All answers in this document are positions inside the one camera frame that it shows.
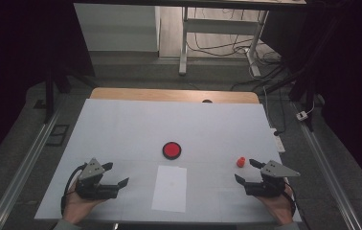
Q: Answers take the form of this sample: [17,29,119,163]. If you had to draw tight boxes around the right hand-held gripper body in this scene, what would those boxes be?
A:
[244,159,302,198]

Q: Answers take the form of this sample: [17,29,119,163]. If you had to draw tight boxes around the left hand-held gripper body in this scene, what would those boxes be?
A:
[74,157,120,201]

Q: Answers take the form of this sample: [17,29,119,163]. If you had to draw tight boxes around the round red ink pad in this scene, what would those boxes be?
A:
[162,141,183,161]

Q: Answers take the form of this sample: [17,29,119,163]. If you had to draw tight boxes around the person's right hand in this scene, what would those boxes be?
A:
[255,183,296,226]

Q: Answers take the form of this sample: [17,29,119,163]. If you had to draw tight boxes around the person's left hand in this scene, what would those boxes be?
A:
[62,188,106,224]

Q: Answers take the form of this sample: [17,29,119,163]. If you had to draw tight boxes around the white power strip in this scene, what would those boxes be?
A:
[270,127,286,153]

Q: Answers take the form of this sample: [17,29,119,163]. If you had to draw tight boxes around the white paper sheet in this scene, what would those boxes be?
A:
[150,165,189,214]

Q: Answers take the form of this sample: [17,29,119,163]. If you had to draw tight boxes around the black floor socket plate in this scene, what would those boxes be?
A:
[45,124,71,148]

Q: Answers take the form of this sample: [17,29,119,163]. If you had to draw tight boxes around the black metal stand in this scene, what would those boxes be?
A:
[43,61,98,125]
[264,47,319,132]

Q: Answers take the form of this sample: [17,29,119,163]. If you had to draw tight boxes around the dark curtain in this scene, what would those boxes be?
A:
[0,0,96,175]
[260,0,362,200]

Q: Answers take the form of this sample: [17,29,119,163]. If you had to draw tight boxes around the white cabinet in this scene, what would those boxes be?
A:
[73,3,161,53]

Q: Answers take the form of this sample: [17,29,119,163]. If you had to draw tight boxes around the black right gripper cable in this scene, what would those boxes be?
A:
[283,181,298,216]

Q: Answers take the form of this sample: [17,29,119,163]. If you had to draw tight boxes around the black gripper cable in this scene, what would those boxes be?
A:
[59,162,89,217]
[283,181,298,216]

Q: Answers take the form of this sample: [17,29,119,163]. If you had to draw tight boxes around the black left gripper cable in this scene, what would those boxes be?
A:
[59,162,89,217]

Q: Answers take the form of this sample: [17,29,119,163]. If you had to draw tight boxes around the metal floor rail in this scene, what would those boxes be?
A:
[292,102,362,230]
[0,104,66,230]

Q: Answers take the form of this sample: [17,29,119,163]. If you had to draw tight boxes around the black floor cables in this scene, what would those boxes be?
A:
[187,8,287,92]

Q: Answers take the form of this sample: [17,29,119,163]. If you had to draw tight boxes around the white desk frame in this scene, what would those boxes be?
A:
[178,6,270,78]

